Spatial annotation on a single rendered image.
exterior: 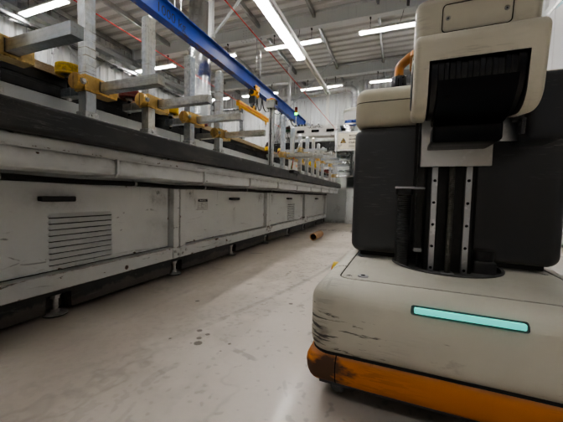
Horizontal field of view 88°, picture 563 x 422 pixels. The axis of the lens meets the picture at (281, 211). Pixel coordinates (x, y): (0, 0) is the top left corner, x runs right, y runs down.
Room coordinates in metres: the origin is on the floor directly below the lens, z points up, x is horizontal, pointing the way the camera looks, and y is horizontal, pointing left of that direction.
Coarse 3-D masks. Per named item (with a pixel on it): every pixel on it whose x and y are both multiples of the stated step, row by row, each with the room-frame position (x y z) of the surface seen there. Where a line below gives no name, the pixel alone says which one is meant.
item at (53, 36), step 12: (60, 24) 0.67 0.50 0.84; (72, 24) 0.66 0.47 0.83; (24, 36) 0.71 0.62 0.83; (36, 36) 0.70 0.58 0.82; (48, 36) 0.68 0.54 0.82; (60, 36) 0.67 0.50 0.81; (72, 36) 0.66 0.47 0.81; (12, 48) 0.73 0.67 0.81; (24, 48) 0.72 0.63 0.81; (36, 48) 0.72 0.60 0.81; (48, 48) 0.72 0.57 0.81; (0, 60) 0.80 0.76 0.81
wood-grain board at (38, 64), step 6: (36, 60) 0.99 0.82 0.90; (36, 66) 0.99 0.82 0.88; (42, 66) 1.01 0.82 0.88; (48, 66) 1.03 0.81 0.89; (48, 72) 1.03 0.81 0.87; (132, 102) 1.35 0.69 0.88; (234, 138) 2.18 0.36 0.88; (246, 144) 2.37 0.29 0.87; (252, 144) 2.46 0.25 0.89; (264, 150) 2.68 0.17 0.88
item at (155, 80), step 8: (112, 80) 0.95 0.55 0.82; (120, 80) 0.94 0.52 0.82; (128, 80) 0.93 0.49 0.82; (136, 80) 0.92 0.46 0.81; (144, 80) 0.91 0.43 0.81; (152, 80) 0.89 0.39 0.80; (160, 80) 0.90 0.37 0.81; (64, 88) 1.04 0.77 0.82; (104, 88) 0.97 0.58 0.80; (112, 88) 0.95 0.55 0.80; (120, 88) 0.94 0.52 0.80; (128, 88) 0.94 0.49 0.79; (136, 88) 0.93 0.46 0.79; (144, 88) 0.93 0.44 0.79; (152, 88) 0.93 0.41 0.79; (64, 96) 1.04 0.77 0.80; (72, 96) 1.03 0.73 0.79
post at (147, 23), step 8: (144, 16) 1.18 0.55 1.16; (144, 24) 1.18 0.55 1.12; (152, 24) 1.19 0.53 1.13; (144, 32) 1.18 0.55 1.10; (152, 32) 1.19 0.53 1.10; (144, 40) 1.18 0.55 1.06; (152, 40) 1.19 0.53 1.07; (144, 48) 1.18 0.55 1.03; (152, 48) 1.19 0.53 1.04; (144, 56) 1.18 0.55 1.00; (152, 56) 1.19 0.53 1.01; (144, 64) 1.18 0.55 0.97; (152, 64) 1.19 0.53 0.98; (144, 72) 1.18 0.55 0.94; (152, 72) 1.19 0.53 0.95; (144, 112) 1.18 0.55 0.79; (152, 112) 1.19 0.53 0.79; (144, 120) 1.18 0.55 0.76; (152, 120) 1.19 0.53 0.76; (152, 128) 1.19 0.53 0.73
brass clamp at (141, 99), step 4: (140, 92) 1.15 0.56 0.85; (136, 96) 1.16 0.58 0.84; (140, 96) 1.15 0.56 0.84; (144, 96) 1.14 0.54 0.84; (148, 96) 1.16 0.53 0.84; (152, 96) 1.18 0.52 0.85; (136, 100) 1.16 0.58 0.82; (140, 100) 1.15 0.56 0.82; (144, 100) 1.15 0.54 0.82; (148, 100) 1.16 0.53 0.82; (152, 100) 1.18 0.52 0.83; (156, 100) 1.20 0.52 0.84; (140, 104) 1.15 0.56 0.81; (144, 104) 1.16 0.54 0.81; (148, 104) 1.16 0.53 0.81; (152, 104) 1.18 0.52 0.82; (156, 104) 1.20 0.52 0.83; (152, 108) 1.19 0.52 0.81; (156, 108) 1.20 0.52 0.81; (160, 108) 1.22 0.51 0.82; (156, 112) 1.25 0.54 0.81; (160, 112) 1.25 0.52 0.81; (164, 112) 1.25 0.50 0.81; (168, 112) 1.26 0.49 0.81
